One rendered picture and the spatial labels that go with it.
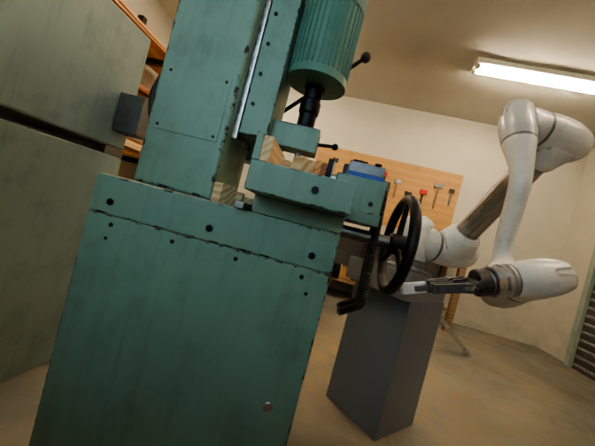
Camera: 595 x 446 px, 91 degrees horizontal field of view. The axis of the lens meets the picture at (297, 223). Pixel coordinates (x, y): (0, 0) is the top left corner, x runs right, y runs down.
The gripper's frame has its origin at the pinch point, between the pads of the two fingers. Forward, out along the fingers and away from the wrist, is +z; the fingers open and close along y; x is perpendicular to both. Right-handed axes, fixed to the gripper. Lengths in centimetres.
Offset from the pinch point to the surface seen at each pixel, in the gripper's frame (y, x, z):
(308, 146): 2.2, -42.2, 25.3
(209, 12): 10, -78, 48
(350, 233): 0.4, -16.8, 15.9
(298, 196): 28.5, -25.4, 28.0
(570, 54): -169, -142, -196
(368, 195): 5.7, -26.5, 10.7
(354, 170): 4.5, -33.7, 13.6
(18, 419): 0, 31, 122
